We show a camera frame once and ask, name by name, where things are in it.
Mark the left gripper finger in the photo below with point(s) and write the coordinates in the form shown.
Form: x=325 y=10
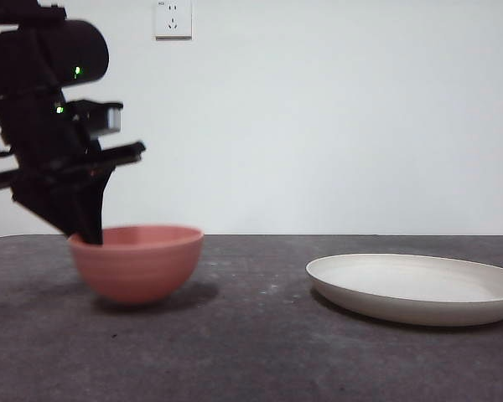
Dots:
x=94 y=209
x=54 y=205

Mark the white wall socket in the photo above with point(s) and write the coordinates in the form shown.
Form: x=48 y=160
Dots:
x=174 y=21

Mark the red ribbed bowl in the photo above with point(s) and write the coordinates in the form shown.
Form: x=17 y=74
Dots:
x=142 y=272

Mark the white shallow plate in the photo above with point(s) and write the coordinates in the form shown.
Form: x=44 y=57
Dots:
x=402 y=289

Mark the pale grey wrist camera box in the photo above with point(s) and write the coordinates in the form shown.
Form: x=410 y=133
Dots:
x=113 y=119

